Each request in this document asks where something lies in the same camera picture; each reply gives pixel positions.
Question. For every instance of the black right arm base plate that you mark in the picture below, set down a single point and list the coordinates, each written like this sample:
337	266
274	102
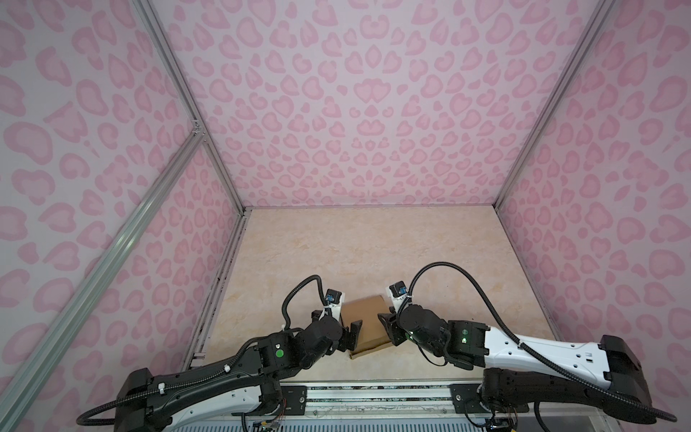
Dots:
469	398

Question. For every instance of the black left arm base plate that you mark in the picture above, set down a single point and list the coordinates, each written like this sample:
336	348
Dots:
292	401

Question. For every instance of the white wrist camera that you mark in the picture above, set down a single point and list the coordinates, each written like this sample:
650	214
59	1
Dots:
399	296
334	302

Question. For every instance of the aluminium corner post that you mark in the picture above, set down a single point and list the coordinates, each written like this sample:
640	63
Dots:
148	15
587	41

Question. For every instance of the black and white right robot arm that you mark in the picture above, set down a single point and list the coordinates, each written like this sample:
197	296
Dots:
517	371

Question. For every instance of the aluminium right corner post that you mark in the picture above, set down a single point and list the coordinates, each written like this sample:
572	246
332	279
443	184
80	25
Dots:
587	41

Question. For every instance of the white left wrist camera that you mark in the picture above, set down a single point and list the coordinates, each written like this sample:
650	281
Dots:
334	302

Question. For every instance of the aluminium left corner post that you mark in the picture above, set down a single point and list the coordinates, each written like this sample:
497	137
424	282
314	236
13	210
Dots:
148	15

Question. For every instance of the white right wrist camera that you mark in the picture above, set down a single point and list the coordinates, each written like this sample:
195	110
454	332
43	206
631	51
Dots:
399	296

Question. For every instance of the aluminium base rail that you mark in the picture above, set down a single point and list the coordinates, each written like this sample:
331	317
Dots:
356	405

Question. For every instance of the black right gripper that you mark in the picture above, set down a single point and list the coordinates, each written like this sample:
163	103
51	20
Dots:
391	327

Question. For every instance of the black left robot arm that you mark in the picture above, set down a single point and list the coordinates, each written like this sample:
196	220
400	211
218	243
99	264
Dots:
151	401

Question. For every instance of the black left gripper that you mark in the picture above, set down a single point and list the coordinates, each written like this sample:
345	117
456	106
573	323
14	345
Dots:
347	335

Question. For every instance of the brown cardboard box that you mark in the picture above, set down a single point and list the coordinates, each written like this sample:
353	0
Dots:
372	336

